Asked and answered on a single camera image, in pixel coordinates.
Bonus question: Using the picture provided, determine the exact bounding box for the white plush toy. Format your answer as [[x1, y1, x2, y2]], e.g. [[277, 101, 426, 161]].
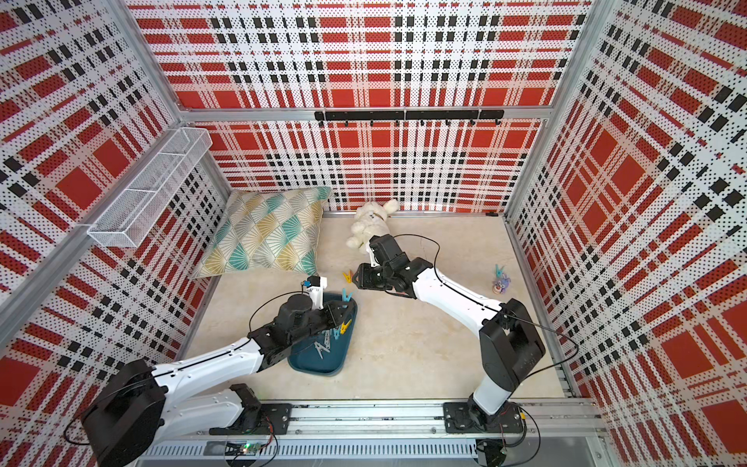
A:
[[346, 198, 400, 253]]

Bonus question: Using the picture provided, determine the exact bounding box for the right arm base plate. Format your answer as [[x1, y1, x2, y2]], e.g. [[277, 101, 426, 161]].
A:
[[443, 399, 525, 434]]

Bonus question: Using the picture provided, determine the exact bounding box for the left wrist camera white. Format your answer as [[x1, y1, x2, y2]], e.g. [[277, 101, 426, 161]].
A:
[[303, 276, 328, 311]]

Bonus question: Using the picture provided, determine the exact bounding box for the black hook rail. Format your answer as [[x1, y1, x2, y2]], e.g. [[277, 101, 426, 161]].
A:
[[314, 109, 506, 124]]

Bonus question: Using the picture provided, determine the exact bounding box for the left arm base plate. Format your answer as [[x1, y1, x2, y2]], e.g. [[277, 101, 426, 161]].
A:
[[231, 404, 293, 435]]

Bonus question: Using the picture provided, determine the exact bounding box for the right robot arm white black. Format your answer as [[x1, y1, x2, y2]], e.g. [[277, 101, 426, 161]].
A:
[[352, 258, 546, 429]]

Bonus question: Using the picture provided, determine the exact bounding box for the patterned cushion teal yellow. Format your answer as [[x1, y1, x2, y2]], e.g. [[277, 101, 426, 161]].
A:
[[194, 187, 332, 278]]

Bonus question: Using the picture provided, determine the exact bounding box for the purple clothespin far right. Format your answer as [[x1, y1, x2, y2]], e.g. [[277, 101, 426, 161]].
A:
[[492, 276, 511, 294]]

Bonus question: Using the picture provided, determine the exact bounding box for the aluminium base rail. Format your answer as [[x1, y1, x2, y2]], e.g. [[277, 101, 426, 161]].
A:
[[256, 399, 602, 439]]

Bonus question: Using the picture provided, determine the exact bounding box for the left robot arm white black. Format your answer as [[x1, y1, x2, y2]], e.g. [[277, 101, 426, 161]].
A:
[[80, 293, 357, 466]]

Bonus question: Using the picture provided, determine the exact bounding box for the green circuit board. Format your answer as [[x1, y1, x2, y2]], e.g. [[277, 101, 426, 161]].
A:
[[225, 442, 265, 457]]

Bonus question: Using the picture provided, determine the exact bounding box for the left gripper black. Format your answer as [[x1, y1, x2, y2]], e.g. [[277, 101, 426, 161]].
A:
[[290, 300, 352, 346]]

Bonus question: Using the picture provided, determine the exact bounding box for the teal plastic storage box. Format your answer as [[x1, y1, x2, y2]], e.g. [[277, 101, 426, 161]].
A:
[[288, 290, 358, 377]]

